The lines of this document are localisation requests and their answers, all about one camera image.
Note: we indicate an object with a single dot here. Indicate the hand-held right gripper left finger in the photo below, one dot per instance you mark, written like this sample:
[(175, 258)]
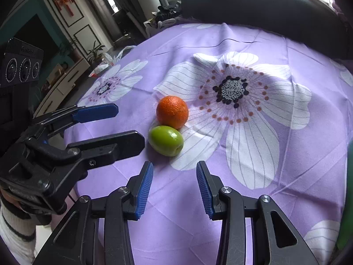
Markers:
[(144, 190)]

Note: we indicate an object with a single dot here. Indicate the dark smooth sofa armrest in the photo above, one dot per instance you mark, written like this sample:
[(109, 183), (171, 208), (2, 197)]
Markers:
[(262, 5)]

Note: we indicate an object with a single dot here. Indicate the white plastic bag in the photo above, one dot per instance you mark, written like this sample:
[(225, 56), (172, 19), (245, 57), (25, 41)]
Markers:
[(110, 60)]

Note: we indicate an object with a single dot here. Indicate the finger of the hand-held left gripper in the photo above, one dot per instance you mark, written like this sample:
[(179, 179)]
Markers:
[(96, 112), (115, 146)]

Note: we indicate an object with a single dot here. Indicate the white cylinder lamp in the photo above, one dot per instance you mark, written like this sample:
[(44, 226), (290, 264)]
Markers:
[(146, 1)]

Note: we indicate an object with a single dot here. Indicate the person's left forearm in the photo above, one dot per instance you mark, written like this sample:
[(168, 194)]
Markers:
[(13, 234)]

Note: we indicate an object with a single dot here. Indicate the dark cloth pile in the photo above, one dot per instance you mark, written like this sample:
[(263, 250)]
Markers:
[(168, 12)]

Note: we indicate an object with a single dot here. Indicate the purple floral cloth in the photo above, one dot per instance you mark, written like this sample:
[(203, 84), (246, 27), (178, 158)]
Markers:
[(275, 171)]

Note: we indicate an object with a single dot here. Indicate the white low cabinet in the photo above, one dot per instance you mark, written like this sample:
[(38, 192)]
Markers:
[(66, 80)]

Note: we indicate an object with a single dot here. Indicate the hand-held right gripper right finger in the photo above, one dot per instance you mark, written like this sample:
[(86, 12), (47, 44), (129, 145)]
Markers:
[(204, 190)]

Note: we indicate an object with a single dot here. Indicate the orange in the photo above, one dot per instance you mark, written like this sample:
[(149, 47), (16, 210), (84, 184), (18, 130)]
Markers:
[(172, 111)]

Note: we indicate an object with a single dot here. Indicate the green apple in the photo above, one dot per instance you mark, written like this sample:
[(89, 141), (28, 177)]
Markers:
[(165, 140)]

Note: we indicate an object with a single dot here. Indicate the potted green plant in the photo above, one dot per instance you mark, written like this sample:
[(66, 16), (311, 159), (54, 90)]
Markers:
[(95, 51)]

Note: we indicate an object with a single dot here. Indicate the green plastic bowl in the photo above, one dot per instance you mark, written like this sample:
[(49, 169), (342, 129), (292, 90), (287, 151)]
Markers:
[(348, 226)]

